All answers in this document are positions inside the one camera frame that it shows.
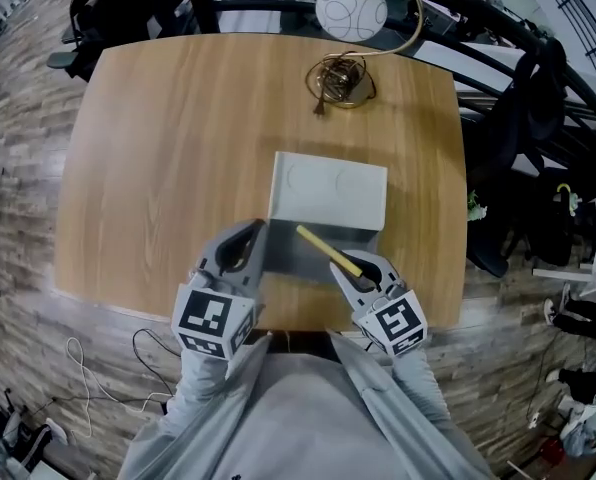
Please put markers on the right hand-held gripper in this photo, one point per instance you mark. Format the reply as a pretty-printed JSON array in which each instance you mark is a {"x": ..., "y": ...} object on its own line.
[{"x": 395, "y": 325}]

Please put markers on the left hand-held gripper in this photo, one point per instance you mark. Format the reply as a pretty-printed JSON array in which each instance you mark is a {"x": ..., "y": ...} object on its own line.
[{"x": 203, "y": 313}]

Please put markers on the yellow pencil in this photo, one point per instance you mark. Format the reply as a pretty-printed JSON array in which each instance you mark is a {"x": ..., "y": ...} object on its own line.
[{"x": 323, "y": 245}]

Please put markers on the grey drawer box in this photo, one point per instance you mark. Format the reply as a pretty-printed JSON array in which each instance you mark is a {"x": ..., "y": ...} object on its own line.
[{"x": 328, "y": 193}]

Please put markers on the person's left forearm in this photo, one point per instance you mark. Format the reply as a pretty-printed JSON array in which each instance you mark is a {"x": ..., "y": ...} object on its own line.
[{"x": 200, "y": 388}]

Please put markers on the person's right forearm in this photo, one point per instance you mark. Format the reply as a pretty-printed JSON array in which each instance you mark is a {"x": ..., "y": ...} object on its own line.
[{"x": 420, "y": 388}]

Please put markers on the small green plant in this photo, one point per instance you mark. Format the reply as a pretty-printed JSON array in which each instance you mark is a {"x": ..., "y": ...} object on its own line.
[{"x": 476, "y": 207}]

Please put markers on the person's grey hoodie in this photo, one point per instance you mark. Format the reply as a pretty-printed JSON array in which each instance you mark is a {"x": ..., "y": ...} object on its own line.
[{"x": 303, "y": 418}]

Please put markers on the yellow green item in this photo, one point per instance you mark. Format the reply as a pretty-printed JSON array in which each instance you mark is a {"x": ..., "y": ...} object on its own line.
[{"x": 568, "y": 199}]

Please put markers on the black office chair with headrest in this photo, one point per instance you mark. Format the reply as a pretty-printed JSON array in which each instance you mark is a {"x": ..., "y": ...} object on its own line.
[{"x": 543, "y": 98}]

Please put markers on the red object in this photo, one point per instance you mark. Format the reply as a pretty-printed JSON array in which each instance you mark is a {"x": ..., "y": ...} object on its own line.
[{"x": 553, "y": 450}]

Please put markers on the brass lamp with globe shade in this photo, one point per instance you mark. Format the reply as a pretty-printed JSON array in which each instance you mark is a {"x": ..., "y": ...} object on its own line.
[{"x": 350, "y": 10}]

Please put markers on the wooden table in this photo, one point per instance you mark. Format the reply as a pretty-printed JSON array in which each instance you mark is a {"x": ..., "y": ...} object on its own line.
[{"x": 478, "y": 23}]

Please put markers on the black wall railing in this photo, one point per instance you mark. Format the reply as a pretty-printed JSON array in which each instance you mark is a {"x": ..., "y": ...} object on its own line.
[{"x": 583, "y": 13}]

